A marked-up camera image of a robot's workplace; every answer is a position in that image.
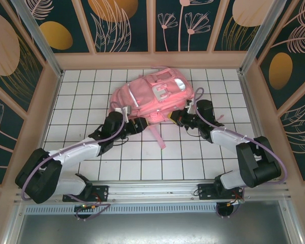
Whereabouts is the pink backpack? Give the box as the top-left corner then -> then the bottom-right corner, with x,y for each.
108,65 -> 226,150

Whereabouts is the steel sheet panel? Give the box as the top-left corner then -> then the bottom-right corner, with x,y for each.
5,213 -> 303,244

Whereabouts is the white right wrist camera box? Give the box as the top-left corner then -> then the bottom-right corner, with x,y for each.
186,100 -> 196,115

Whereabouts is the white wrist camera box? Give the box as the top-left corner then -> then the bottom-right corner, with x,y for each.
115,106 -> 133,123
186,100 -> 196,115

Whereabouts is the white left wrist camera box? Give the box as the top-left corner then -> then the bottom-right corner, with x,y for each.
115,106 -> 133,123

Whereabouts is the aluminium side rail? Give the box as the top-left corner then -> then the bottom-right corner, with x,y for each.
237,71 -> 274,180

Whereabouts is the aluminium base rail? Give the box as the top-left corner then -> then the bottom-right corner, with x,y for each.
14,180 -> 292,204

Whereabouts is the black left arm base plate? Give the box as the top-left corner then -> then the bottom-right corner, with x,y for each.
63,185 -> 110,203

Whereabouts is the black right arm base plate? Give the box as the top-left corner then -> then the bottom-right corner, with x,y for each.
197,183 -> 245,204

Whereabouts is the slotted grey cable duct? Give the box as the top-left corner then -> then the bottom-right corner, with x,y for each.
24,204 -> 245,214

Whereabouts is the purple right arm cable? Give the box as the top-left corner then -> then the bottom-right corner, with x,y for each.
194,87 -> 288,219

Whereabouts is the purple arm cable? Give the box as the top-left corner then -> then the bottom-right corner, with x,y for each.
194,87 -> 288,219
21,101 -> 125,221

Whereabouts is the aluminium frame post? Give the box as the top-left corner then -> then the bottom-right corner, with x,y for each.
10,0 -> 64,78
238,0 -> 288,74

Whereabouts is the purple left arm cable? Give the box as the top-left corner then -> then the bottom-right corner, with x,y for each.
21,101 -> 125,221

